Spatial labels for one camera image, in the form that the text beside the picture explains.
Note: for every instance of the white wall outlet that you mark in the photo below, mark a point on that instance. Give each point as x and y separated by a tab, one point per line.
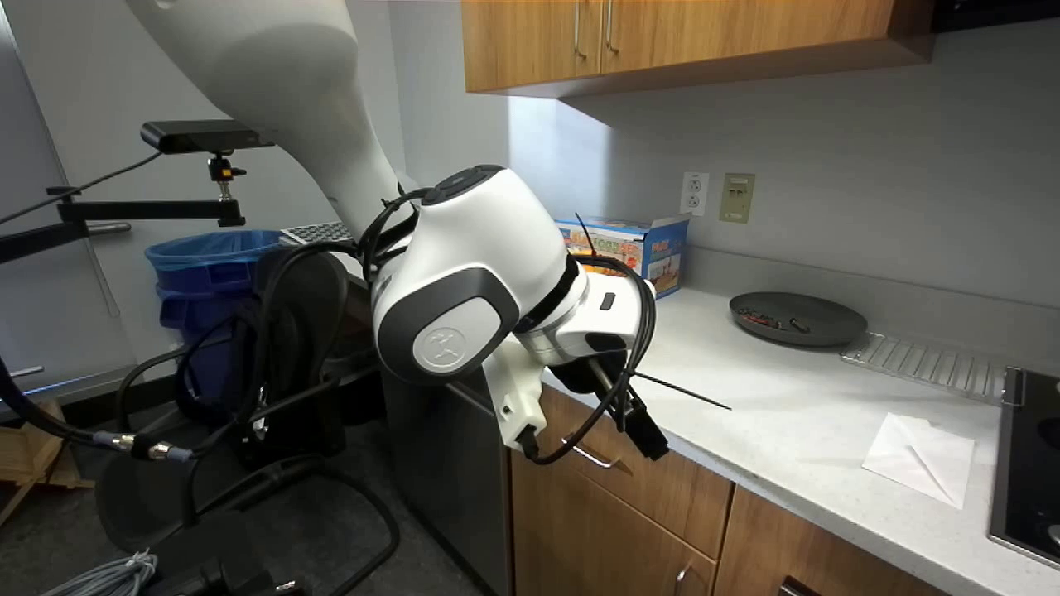
694	194

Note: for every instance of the black glass cooktop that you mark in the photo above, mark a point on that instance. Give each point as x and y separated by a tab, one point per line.
1029	468

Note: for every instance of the thin black stick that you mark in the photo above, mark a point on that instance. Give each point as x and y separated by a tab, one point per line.
685	392

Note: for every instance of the dark steel appliance front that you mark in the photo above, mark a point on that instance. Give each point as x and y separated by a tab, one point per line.
450	484

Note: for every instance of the ribbed clear drying mat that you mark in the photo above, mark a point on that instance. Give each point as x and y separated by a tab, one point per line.
932	365

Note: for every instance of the beige wall switch plate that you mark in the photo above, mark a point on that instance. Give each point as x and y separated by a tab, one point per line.
736	198

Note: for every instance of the brown cardboard piece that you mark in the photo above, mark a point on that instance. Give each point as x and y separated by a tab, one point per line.
36	457

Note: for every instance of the wooden upper cabinet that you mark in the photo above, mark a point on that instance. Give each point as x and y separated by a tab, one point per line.
685	39

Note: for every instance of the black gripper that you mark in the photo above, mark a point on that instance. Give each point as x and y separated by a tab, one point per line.
586	365

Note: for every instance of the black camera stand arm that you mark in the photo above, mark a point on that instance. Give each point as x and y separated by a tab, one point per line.
120	211

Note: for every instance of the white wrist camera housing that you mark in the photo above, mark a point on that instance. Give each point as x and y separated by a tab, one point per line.
518	401

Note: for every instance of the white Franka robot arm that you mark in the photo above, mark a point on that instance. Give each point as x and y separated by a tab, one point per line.
465	275

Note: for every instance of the white paper napkin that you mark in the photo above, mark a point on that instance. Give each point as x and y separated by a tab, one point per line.
922	457

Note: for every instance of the blue trash bin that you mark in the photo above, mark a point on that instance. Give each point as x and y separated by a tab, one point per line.
209	275

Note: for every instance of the blue toy food carton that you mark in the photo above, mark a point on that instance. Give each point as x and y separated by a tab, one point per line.
647	249

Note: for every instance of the black office chair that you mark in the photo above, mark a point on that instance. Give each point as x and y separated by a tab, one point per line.
300	334

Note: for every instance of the black round plate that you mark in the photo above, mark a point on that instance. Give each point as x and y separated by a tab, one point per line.
796	319

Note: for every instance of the wood lower cabinet door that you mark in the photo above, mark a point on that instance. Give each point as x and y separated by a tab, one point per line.
599	530
808	550

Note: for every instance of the black stereo camera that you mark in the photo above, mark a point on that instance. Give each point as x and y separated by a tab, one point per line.
205	134

